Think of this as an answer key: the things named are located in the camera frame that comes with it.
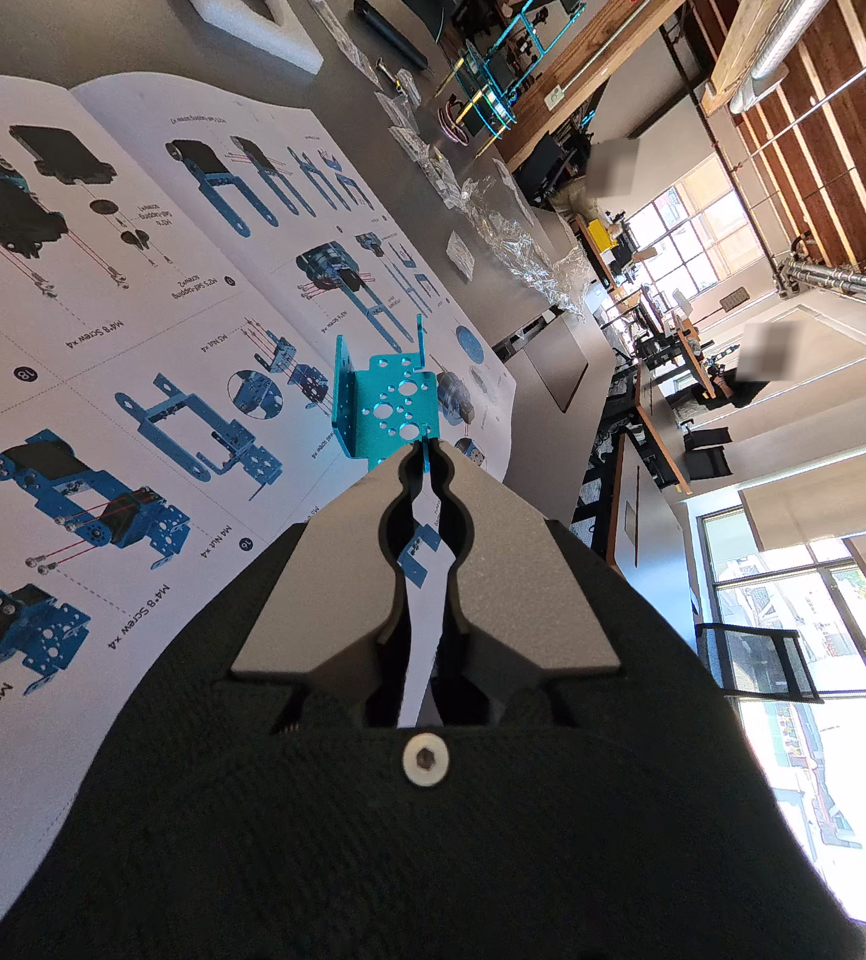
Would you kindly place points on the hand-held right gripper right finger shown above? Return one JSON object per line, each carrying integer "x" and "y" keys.
{"x": 523, "y": 585}

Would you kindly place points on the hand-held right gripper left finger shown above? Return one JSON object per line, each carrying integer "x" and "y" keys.
{"x": 328, "y": 585}

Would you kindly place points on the blue perforated U-shaped metal bracket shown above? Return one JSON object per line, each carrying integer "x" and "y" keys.
{"x": 361, "y": 442}

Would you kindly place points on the grey desk with black hatch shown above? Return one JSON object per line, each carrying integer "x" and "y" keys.
{"x": 545, "y": 465}

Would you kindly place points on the grey desk with wooden edge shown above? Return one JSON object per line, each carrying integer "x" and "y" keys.
{"x": 650, "y": 540}

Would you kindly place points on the black mesh office chair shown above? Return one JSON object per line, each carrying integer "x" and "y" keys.
{"x": 755, "y": 660}

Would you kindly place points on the open assembly instruction manual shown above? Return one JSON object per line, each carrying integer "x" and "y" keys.
{"x": 200, "y": 352}

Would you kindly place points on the beige roller blind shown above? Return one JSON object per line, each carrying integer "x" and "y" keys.
{"x": 815, "y": 502}

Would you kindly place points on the crumpled clear plastic wrap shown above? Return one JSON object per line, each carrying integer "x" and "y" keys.
{"x": 523, "y": 255}

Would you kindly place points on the side window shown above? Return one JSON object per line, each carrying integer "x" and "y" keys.
{"x": 815, "y": 750}

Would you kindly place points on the yellow box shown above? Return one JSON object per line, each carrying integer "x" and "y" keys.
{"x": 601, "y": 234}

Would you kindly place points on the large paned window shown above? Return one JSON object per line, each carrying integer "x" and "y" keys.
{"x": 695, "y": 232}

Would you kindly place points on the silver metal poles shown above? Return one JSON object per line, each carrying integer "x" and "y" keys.
{"x": 852, "y": 281}

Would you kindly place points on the group of small parts bags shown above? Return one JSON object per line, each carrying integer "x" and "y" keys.
{"x": 395, "y": 101}

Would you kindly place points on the small metal tool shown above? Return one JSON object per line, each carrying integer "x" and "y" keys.
{"x": 389, "y": 75}

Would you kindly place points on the black cylinder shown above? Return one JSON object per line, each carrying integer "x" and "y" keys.
{"x": 391, "y": 34}

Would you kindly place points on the dark framed wall sign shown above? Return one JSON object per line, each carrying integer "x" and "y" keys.
{"x": 734, "y": 298}

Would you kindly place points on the blue metal robot frame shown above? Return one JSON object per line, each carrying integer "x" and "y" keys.
{"x": 490, "y": 101}

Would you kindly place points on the wooden support post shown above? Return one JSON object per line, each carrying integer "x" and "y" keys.
{"x": 590, "y": 67}

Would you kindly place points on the white foam packing frame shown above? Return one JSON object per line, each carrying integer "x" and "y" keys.
{"x": 283, "y": 41}

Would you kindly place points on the silver ventilation duct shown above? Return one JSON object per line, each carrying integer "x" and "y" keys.
{"x": 777, "y": 52}

